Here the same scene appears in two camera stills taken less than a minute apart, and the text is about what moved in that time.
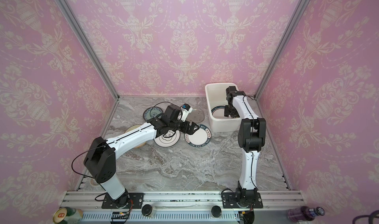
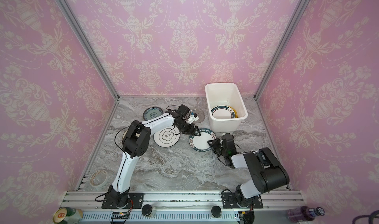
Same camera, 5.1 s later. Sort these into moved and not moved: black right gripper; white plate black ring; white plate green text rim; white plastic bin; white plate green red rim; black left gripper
Moved: white plate green text rim; black right gripper
Not moved: white plate black ring; white plastic bin; white plate green red rim; black left gripper
